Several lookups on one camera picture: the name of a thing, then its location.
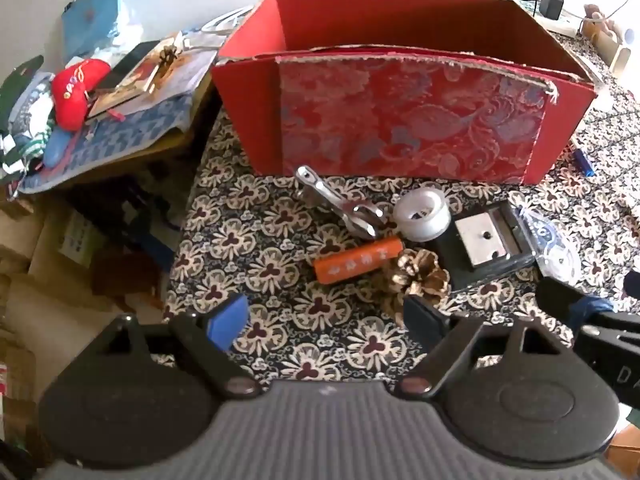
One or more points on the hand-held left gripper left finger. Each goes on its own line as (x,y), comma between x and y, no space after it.
(227,319)

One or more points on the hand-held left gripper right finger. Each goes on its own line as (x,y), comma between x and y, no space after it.
(421,317)

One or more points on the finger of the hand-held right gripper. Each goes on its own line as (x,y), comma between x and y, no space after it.
(633,281)
(562,305)

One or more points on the large golden pine cone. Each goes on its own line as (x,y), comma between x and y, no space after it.
(417,272)

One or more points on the blue correction tape dispenser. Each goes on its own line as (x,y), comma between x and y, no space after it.
(552,250)

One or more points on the orange cylinder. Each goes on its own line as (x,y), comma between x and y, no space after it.
(357,260)

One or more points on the black rectangular box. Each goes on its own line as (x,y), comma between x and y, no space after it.
(487,242)

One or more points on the clear tape roll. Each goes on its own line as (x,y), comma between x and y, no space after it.
(422,217)

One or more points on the silver metal hand tool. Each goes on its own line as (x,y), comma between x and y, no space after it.
(330,200)

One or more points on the red cardboard box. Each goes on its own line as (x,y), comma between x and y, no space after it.
(400,115)

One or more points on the floral patterned tablecloth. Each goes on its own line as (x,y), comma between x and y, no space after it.
(240,240)

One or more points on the blue capped white marker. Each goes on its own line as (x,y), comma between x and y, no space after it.
(584,160)

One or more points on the blue patterned cloth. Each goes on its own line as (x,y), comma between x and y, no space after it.
(130,135)

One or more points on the wooden holder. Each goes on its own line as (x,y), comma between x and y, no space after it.
(607,47)

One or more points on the blue plastic object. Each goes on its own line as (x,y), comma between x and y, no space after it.
(56,147)

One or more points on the picture book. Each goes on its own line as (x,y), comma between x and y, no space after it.
(142,82)

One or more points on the white power strip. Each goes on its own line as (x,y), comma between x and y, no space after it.
(567,24)

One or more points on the black phone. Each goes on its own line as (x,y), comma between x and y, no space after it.
(130,65)

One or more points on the red plush heart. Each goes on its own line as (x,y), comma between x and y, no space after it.
(75,90)

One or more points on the black power adapter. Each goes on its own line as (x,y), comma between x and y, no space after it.
(553,5)

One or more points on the green white striped cloth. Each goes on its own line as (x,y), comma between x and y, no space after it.
(25,105)

